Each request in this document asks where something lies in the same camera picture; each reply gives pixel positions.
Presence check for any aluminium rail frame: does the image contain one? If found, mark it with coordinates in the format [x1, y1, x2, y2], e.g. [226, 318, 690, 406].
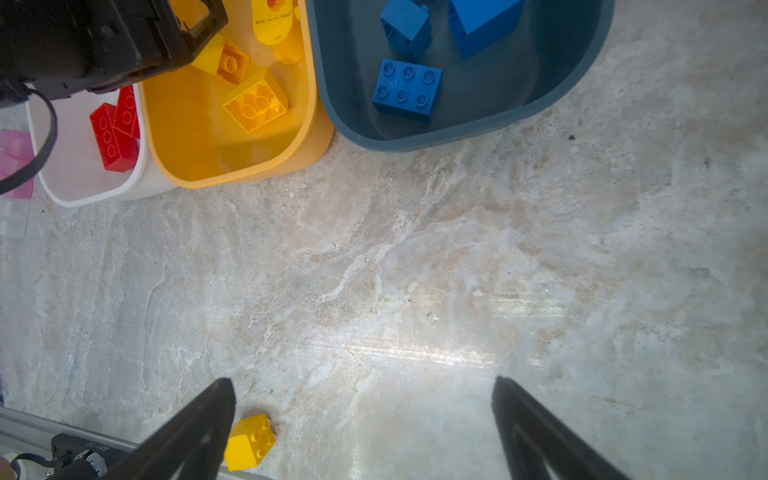
[0, 404, 271, 480]

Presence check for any blue lego brick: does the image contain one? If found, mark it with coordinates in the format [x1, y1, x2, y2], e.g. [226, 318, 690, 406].
[449, 0, 524, 59]
[380, 0, 432, 62]
[372, 59, 443, 123]

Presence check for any yellow lego brick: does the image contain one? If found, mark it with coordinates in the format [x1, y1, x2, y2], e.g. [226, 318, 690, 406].
[192, 34, 250, 86]
[224, 414, 276, 472]
[222, 68, 290, 134]

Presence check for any yellow duck lego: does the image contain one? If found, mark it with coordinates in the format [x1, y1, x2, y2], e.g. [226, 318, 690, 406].
[251, 0, 305, 65]

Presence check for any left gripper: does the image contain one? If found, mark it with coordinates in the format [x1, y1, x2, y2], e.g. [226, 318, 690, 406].
[1, 1, 228, 107]

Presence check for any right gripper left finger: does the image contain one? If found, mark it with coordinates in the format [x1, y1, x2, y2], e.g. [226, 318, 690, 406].
[104, 378, 236, 479]

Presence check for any long red lego brick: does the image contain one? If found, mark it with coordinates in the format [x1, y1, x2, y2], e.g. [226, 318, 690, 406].
[90, 103, 139, 173]

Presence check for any yellow plastic container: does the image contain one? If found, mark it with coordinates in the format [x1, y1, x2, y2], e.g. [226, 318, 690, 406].
[139, 1, 334, 189]

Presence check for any dark teal plastic container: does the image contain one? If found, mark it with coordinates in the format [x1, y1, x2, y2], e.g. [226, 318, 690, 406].
[306, 1, 615, 152]

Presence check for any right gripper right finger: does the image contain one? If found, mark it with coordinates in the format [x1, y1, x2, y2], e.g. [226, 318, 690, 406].
[491, 376, 627, 479]

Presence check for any white plastic container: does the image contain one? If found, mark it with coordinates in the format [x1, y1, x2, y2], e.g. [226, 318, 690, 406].
[38, 90, 176, 208]

